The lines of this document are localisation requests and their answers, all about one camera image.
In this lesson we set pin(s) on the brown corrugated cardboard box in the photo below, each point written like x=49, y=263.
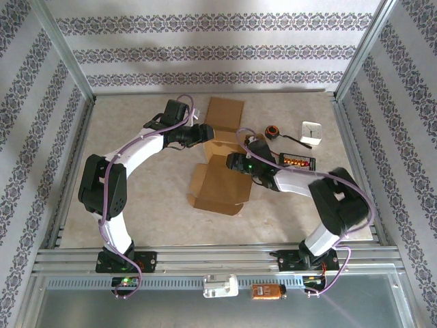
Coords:
x=225, y=112
x=218, y=191

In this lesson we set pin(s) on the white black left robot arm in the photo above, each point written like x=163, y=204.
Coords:
x=116, y=232

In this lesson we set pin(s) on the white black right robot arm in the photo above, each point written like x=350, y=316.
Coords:
x=293, y=182

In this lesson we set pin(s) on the black orange tape measure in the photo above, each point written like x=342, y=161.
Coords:
x=272, y=132

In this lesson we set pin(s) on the black board orange connectors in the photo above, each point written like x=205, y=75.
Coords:
x=297, y=159

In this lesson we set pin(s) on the white square desk clock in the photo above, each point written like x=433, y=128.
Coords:
x=311, y=133

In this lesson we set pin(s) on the orange rectangular battery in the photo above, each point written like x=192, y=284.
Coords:
x=268, y=292

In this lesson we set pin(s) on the white plastic holder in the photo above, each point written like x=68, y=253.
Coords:
x=220, y=287

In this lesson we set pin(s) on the green circuit board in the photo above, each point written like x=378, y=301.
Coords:
x=126, y=281

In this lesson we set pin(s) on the grey metal sheet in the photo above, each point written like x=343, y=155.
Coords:
x=205, y=314

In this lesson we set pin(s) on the aluminium back rail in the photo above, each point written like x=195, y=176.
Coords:
x=222, y=93

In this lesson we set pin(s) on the aluminium side rail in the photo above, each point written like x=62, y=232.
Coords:
x=76, y=153
x=349, y=136

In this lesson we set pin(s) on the aluminium front rail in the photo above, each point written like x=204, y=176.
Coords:
x=222, y=256

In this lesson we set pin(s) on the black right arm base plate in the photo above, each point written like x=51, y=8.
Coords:
x=285, y=261

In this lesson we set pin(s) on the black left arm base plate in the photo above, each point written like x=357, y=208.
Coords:
x=150, y=261

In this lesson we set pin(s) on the aluminium frame post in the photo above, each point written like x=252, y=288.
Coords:
x=364, y=48
x=63, y=48

